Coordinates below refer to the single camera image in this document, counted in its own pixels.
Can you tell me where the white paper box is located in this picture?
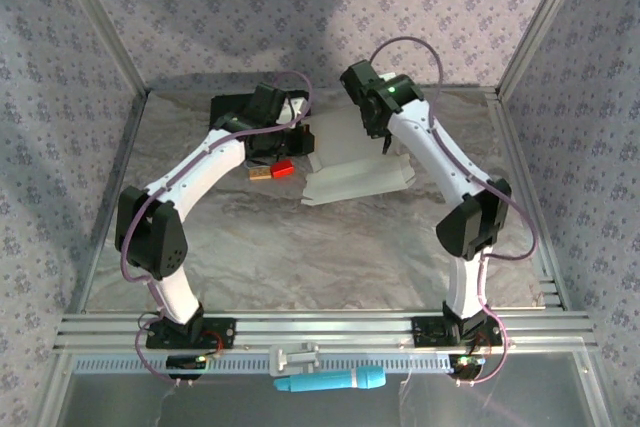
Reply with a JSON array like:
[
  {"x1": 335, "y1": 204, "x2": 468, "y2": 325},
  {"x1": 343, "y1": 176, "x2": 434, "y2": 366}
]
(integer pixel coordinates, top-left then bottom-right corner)
[{"x1": 301, "y1": 106, "x2": 416, "y2": 207}]

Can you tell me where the black hard case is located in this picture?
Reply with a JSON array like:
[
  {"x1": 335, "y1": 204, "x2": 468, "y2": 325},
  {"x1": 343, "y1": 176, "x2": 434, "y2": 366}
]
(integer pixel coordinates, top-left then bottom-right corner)
[{"x1": 208, "y1": 89, "x2": 311, "y2": 164}]

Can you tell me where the left black controller board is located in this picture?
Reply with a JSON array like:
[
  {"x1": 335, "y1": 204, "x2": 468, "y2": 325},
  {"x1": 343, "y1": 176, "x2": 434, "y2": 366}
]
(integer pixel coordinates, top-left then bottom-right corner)
[{"x1": 166, "y1": 354, "x2": 209, "y2": 381}]

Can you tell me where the black controller board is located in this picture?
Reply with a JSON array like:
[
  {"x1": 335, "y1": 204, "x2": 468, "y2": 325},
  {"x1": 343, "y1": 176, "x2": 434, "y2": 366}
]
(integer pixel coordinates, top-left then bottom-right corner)
[
  {"x1": 166, "y1": 354, "x2": 209, "y2": 381},
  {"x1": 448, "y1": 354, "x2": 486, "y2": 381}
]

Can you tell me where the cyan marker pen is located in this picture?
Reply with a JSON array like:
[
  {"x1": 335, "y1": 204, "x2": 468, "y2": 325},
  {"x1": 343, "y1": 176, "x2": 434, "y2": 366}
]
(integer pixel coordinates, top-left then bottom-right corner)
[{"x1": 273, "y1": 365, "x2": 387, "y2": 393}]

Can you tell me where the right black controller board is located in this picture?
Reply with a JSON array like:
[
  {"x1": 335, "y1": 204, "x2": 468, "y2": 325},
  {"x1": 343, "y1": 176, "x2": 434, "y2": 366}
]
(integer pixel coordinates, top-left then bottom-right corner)
[{"x1": 448, "y1": 354, "x2": 486, "y2": 381}]

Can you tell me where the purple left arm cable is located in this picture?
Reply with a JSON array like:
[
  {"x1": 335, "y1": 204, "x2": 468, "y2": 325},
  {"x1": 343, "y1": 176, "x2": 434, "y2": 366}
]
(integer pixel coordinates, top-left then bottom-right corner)
[{"x1": 122, "y1": 70, "x2": 314, "y2": 388}]

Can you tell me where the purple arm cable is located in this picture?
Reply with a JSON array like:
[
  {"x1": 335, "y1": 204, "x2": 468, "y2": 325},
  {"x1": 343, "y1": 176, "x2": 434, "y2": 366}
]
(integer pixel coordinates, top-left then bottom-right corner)
[
  {"x1": 122, "y1": 70, "x2": 314, "y2": 388},
  {"x1": 372, "y1": 36, "x2": 540, "y2": 388}
]

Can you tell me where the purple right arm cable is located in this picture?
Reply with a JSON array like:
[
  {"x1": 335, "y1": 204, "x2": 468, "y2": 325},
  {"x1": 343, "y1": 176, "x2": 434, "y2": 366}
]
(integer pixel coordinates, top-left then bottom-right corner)
[{"x1": 372, "y1": 36, "x2": 540, "y2": 388}]

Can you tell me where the aluminium right side rail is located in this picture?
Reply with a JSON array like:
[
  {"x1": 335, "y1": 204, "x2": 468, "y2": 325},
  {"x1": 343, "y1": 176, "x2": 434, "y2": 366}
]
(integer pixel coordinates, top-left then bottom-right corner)
[{"x1": 487, "y1": 89, "x2": 566, "y2": 311}]

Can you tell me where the aluminium left side rail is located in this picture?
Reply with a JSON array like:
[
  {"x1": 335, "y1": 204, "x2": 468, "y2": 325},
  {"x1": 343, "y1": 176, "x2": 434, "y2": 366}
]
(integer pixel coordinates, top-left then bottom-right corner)
[{"x1": 64, "y1": 89, "x2": 151, "y2": 316}]

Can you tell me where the aluminium right corner post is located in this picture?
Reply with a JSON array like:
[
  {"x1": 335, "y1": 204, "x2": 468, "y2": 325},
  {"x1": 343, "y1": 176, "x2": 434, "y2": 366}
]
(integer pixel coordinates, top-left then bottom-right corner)
[{"x1": 497, "y1": 0, "x2": 594, "y2": 98}]

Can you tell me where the aluminium corner post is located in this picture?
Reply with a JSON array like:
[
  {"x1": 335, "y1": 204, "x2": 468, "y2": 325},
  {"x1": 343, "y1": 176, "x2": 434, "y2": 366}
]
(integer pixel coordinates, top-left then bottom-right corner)
[
  {"x1": 49, "y1": 0, "x2": 151, "y2": 98},
  {"x1": 497, "y1": 0, "x2": 594, "y2": 98}
]

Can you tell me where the aluminium front frame rail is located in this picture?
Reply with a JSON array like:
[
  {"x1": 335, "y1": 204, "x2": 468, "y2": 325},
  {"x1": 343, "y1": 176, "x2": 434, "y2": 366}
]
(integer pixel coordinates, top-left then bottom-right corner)
[{"x1": 52, "y1": 310, "x2": 599, "y2": 354}]

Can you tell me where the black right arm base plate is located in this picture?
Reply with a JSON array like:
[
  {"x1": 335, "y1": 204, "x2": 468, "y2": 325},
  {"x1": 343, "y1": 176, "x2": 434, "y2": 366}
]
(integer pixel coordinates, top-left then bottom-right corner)
[{"x1": 412, "y1": 315, "x2": 504, "y2": 348}]

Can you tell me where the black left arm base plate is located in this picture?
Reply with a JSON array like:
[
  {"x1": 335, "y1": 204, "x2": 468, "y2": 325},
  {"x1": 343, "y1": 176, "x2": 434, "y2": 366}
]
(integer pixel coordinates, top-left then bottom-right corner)
[{"x1": 145, "y1": 315, "x2": 237, "y2": 351}]

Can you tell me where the aluminium left corner post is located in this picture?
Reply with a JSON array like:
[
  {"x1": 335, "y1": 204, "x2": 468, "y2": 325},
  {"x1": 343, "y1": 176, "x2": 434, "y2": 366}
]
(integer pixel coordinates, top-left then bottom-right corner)
[{"x1": 49, "y1": 0, "x2": 151, "y2": 98}]

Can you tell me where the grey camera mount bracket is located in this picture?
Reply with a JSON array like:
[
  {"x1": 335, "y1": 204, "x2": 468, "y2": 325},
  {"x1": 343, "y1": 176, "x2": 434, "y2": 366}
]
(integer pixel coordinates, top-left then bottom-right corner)
[{"x1": 268, "y1": 341, "x2": 321, "y2": 377}]

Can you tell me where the grey slotted cable duct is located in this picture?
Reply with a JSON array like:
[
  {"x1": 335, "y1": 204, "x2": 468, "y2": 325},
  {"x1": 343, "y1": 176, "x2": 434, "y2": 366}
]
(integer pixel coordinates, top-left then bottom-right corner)
[{"x1": 72, "y1": 354, "x2": 464, "y2": 376}]

